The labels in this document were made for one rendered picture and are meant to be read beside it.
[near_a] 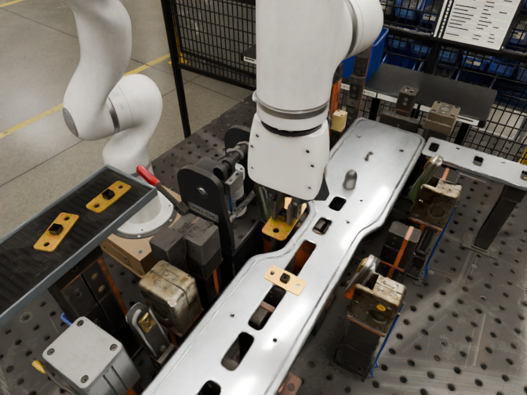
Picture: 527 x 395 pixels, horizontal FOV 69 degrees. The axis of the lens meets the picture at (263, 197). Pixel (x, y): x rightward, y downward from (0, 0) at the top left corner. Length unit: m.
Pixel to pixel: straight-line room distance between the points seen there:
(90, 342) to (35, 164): 2.46
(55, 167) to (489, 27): 2.56
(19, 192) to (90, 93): 2.00
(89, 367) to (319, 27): 0.54
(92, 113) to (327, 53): 0.64
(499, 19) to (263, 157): 1.11
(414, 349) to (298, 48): 0.90
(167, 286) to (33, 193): 2.16
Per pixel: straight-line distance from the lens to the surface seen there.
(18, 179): 2.99
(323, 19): 0.39
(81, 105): 0.94
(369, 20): 0.46
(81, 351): 0.67
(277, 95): 0.41
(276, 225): 0.57
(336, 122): 1.17
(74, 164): 2.93
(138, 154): 1.05
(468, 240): 1.41
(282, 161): 0.48
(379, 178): 1.06
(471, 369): 1.16
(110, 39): 0.83
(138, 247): 1.15
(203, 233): 0.79
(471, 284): 1.31
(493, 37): 1.49
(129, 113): 0.99
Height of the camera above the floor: 1.67
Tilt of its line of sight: 44 degrees down
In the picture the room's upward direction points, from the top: straight up
